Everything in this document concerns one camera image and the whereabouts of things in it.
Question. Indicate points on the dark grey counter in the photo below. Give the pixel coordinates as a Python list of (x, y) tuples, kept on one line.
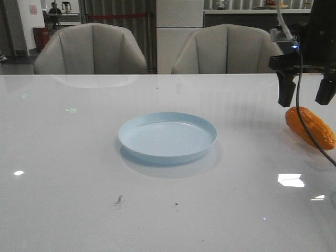
[(265, 19)]

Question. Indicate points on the fruit bowl on counter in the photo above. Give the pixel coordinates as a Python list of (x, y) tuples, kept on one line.
[(270, 4)]

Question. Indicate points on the seated person in black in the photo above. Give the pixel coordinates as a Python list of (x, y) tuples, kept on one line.
[(54, 14)]

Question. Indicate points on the light blue round plate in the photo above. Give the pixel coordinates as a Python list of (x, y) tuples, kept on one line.
[(167, 137)]

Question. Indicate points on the left grey upholstered chair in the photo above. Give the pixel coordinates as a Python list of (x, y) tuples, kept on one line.
[(89, 49)]

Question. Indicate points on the white cabinet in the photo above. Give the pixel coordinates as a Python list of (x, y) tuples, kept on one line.
[(175, 20)]

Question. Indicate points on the orange plastic corn cob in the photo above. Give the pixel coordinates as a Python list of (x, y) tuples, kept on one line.
[(319, 130)]

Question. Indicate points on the red trash bin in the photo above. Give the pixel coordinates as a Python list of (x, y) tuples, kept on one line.
[(41, 36)]

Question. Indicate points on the right grey upholstered chair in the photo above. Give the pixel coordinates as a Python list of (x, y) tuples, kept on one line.
[(226, 49)]

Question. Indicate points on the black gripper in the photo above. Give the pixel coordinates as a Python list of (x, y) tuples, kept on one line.
[(314, 49)]

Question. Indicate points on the red barrier belt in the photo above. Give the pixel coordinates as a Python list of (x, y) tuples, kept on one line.
[(125, 16)]

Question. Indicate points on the grey upholstered chair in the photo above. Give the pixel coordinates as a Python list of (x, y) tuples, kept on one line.
[(226, 49), (89, 49)]

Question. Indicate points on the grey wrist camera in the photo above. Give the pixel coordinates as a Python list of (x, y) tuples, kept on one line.
[(277, 34)]

